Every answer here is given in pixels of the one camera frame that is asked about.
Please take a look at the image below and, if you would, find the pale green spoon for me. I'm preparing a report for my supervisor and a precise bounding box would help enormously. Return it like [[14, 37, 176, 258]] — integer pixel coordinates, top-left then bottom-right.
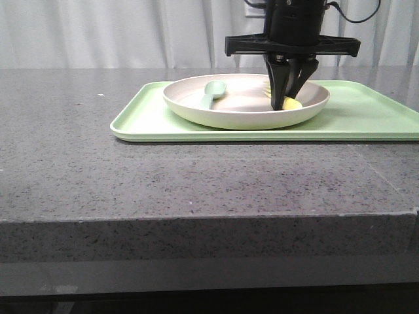
[[199, 80, 227, 109]]

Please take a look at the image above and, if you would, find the light green tray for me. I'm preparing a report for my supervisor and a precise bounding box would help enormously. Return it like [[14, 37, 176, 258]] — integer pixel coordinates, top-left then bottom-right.
[[110, 80, 418, 143]]

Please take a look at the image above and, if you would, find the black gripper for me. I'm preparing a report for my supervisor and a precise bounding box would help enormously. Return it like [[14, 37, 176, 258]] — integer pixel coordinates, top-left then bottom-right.
[[225, 0, 361, 110]]

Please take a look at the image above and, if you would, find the black cable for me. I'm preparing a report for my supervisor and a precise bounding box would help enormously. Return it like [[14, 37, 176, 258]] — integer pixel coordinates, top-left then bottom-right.
[[244, 0, 382, 24]]

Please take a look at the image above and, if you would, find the yellow plastic fork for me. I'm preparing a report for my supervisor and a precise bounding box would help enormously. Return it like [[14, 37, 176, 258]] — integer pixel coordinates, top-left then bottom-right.
[[263, 85, 302, 110]]

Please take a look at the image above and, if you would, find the white curtain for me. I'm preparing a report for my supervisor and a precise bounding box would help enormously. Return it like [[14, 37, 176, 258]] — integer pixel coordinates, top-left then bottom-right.
[[1, 1, 418, 69]]

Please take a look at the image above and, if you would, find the beige round plate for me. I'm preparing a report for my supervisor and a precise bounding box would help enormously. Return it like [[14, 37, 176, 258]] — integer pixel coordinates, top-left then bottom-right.
[[162, 73, 330, 130]]

